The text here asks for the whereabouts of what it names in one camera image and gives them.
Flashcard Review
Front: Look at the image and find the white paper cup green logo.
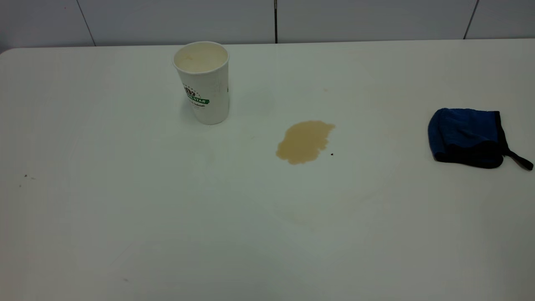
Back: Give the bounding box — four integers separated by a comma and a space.
173, 41, 230, 125

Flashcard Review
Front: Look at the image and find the blue black cleaning cloth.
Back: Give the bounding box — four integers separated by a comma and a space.
428, 108, 534, 171

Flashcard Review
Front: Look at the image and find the brown coffee spill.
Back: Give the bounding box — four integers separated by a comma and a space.
275, 120, 336, 165

